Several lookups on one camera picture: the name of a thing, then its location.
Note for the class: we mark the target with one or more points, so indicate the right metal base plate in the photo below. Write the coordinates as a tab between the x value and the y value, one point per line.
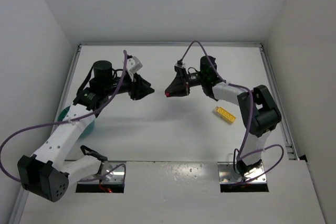
228	176

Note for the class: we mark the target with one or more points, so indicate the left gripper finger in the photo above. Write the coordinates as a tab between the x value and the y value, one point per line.
141	93
141	84

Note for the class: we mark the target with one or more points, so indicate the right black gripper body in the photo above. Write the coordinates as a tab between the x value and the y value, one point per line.
186	83

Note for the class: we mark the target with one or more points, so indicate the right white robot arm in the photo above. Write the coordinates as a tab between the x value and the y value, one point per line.
260	114

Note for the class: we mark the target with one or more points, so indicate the teal round divided container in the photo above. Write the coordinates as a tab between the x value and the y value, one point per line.
76	129

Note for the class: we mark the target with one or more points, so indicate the yellow long lego brick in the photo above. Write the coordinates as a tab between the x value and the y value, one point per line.
226	116

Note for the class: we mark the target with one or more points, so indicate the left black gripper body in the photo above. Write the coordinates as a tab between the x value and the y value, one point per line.
134	86

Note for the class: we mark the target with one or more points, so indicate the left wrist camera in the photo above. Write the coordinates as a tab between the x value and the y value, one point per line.
133	64

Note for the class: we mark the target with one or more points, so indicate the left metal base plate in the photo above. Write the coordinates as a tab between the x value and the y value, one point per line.
111	173

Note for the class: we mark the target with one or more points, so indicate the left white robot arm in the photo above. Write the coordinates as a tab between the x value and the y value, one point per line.
45	173

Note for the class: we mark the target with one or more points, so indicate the metal base plate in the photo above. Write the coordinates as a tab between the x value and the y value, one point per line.
228	176
111	173

